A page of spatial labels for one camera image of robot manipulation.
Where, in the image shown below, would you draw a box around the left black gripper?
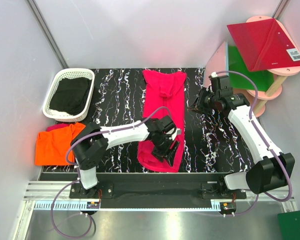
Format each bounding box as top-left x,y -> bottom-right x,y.
151,133 -> 180,166

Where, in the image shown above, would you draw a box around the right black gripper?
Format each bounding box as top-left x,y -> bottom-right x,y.
188,87 -> 219,115

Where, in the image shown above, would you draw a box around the magenta pink towel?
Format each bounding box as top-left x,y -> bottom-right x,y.
137,70 -> 187,173

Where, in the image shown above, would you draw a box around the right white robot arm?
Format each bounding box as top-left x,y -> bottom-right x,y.
189,70 -> 295,202

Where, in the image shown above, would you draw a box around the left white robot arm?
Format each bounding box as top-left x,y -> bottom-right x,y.
66,115 -> 182,198

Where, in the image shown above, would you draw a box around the pink board with teal edge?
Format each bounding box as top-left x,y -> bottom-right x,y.
203,41 -> 229,88

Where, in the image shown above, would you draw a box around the green plastic sheet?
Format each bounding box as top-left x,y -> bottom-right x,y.
228,46 -> 274,92

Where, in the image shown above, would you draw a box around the pink wooden tiered shelf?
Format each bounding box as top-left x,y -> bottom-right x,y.
230,15 -> 300,119

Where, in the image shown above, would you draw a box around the red plastic sheet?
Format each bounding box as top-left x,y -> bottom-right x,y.
227,18 -> 300,72

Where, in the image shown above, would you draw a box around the black towel in basket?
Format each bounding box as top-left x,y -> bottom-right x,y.
49,77 -> 92,116

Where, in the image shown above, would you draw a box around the white plastic laundry basket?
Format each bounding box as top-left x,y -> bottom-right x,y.
42,68 -> 95,123

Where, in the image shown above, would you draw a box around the folded pink towel under orange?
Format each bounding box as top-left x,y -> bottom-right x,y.
46,123 -> 69,132

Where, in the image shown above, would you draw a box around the dark green board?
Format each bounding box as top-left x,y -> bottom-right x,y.
277,210 -> 300,240

